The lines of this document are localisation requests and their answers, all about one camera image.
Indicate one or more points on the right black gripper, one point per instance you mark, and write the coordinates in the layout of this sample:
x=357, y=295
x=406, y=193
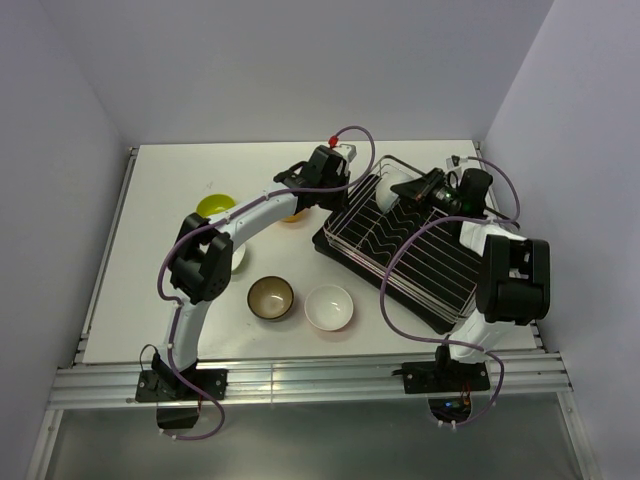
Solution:
x=423, y=189

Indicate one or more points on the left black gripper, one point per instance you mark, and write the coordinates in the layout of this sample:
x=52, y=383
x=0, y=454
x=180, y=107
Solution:
x=340, y=203

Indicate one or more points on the white ribbed bowl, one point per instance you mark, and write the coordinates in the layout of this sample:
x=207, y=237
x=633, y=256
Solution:
x=384, y=196

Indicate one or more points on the white bowl orange outside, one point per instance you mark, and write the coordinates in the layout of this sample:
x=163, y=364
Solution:
x=329, y=308

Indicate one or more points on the brown patterned bowl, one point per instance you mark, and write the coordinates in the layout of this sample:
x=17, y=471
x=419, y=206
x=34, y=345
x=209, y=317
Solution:
x=270, y=298

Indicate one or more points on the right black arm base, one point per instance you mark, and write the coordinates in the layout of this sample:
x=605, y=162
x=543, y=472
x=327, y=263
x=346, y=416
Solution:
x=456, y=380

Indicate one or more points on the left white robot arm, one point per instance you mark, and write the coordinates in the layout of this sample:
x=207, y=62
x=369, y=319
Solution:
x=198, y=268

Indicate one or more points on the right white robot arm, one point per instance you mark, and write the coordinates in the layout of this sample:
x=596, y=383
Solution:
x=513, y=282

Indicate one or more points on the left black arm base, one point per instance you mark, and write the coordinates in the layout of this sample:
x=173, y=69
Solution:
x=178, y=407

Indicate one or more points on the orange round bowl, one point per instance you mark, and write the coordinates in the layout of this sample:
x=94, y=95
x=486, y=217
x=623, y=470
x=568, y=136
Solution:
x=296, y=217

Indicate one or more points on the black drip tray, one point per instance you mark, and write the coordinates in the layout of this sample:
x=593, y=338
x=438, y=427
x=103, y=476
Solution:
x=415, y=270

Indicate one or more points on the white square bowl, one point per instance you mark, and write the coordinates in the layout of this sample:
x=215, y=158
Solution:
x=238, y=258

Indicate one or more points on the green round bowl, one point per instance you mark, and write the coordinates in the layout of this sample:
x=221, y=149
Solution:
x=214, y=204

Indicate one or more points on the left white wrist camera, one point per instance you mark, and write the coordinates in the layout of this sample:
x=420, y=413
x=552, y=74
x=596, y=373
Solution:
x=347, y=151

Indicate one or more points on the aluminium frame rail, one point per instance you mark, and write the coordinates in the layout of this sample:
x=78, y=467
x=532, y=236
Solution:
x=312, y=380

